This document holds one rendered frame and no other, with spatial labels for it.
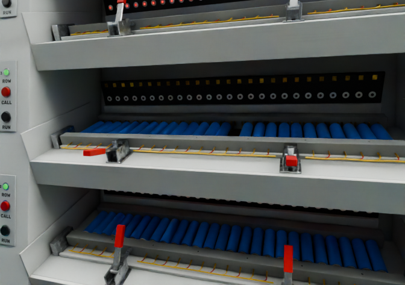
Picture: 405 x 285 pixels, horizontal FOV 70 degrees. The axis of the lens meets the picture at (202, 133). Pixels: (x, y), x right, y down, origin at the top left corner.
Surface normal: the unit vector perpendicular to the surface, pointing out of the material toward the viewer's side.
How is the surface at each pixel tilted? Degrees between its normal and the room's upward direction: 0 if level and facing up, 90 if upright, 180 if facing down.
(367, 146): 111
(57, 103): 90
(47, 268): 21
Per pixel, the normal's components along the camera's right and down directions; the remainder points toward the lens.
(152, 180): -0.26, 0.37
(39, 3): 0.96, 0.02
